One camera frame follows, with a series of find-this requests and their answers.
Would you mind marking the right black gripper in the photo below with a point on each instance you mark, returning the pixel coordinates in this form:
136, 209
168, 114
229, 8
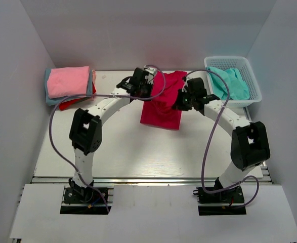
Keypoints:
179, 106

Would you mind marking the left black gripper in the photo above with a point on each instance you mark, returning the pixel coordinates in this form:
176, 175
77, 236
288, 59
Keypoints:
150, 89

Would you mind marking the crimson red t shirt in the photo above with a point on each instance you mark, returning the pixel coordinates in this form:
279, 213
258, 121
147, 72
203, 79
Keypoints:
159, 112

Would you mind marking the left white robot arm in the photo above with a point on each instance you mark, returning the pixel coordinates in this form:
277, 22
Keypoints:
86, 129

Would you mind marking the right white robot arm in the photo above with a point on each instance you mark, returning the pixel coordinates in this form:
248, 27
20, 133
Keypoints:
249, 141

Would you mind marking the teal crumpled t shirt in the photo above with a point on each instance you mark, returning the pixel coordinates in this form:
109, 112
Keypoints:
238, 88

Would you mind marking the peach folded t shirt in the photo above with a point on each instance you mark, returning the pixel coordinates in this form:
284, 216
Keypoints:
93, 75

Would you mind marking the white plastic basket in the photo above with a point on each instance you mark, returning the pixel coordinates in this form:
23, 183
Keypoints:
245, 69

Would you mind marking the pink folded t shirt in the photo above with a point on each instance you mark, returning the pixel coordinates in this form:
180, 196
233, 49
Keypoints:
68, 81

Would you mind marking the red folded t shirt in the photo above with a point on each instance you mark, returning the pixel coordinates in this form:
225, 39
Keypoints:
66, 104

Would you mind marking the grey-blue folded t shirt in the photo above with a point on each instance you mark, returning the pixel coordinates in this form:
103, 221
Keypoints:
55, 101

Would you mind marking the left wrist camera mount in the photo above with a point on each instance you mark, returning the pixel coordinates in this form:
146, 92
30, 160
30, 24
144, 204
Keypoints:
150, 73

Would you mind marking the aluminium table edge rail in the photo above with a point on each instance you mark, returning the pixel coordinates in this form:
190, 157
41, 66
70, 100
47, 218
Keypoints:
122, 181

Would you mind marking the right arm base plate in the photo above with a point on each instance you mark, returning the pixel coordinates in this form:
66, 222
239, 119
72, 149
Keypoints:
224, 203

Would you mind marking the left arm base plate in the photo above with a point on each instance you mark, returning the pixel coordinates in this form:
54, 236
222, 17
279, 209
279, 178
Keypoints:
77, 200

